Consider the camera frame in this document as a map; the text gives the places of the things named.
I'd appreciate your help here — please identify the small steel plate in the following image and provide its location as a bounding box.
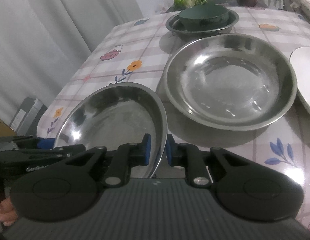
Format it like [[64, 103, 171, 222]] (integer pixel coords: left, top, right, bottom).
[[54, 82, 168, 178]]

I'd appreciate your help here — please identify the white ceramic printed plate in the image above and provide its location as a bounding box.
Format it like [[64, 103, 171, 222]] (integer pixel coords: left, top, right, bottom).
[[290, 47, 310, 114]]

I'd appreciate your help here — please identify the dark green ceramic bowl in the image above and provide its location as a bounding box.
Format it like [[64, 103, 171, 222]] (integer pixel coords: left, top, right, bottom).
[[179, 4, 229, 30]]

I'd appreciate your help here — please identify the steel bowl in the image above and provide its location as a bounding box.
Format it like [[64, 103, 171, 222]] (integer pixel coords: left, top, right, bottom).
[[165, 9, 239, 42]]

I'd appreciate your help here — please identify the left hand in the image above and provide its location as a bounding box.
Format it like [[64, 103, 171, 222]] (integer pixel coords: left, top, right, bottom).
[[0, 197, 18, 226]]

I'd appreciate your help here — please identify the grey cardboard box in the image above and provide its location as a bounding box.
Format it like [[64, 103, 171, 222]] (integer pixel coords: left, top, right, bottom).
[[9, 97, 47, 136]]

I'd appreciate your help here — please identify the large steel basin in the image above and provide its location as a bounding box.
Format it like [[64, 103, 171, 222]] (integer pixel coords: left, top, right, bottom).
[[163, 34, 297, 131]]

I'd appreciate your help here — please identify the grey curtain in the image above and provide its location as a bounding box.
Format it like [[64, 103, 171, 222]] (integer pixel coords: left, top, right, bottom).
[[0, 0, 153, 122]]

